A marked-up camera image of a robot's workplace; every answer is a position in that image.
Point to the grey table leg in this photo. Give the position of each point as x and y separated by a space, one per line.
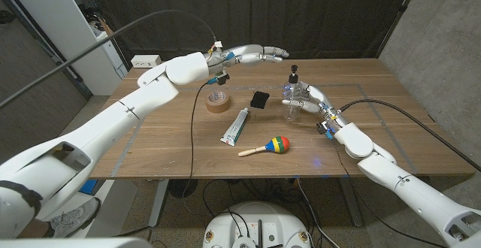
158 206
353 210

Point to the black round floor base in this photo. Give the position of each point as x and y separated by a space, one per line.
183 188

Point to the grey sneaker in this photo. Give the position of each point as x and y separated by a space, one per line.
75 216

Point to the white robot body edge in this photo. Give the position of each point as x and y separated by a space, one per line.
75 243

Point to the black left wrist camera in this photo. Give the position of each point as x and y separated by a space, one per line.
222 78

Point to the white robot torso base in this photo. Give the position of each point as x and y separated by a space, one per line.
263 218

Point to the white cabinet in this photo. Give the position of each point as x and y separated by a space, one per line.
56 22

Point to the black square cloth pad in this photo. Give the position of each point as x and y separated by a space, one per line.
259 99

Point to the blue floor pad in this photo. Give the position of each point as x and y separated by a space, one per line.
89 187

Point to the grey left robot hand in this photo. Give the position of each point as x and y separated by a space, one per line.
244 56

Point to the white green toothpaste tube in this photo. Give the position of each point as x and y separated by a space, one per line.
235 129

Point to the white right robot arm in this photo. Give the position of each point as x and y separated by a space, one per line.
413 191

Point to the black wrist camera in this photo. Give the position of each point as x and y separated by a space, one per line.
321 127
222 78

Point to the black curtain stand pole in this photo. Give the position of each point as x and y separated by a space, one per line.
398 15

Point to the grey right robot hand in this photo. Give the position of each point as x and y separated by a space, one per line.
319 99

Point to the dark curtain backdrop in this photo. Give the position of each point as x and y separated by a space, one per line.
300 15

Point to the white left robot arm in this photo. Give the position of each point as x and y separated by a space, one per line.
112 120

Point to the clear pump dispenser bottle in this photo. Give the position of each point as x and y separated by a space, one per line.
293 78

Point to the white power strip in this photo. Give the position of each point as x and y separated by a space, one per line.
146 61

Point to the brown tape roll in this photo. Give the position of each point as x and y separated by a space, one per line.
218 107

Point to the black round wall fixture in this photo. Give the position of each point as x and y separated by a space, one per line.
5 17

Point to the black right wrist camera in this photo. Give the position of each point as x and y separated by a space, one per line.
321 127

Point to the colourful wooden maraca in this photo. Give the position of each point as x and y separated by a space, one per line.
278 144

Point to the brown cardboard box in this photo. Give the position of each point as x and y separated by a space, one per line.
34 230

